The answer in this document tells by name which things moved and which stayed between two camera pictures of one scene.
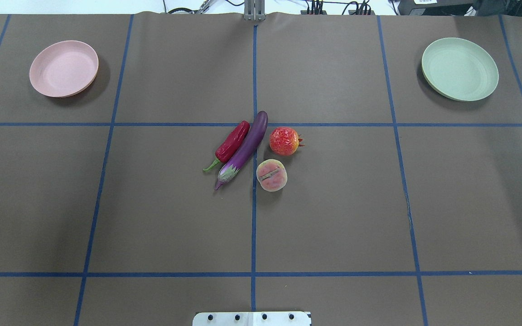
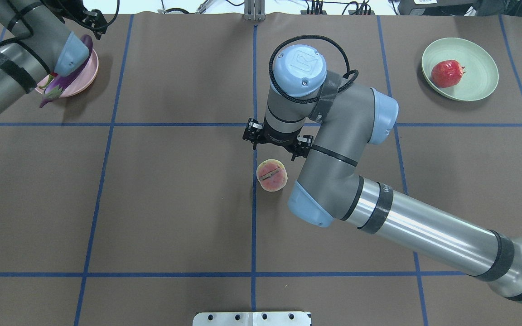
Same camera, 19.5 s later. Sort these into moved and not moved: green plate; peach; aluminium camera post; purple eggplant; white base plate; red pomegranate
Moved: purple eggplant; red pomegranate
Not moved: white base plate; peach; green plate; aluminium camera post
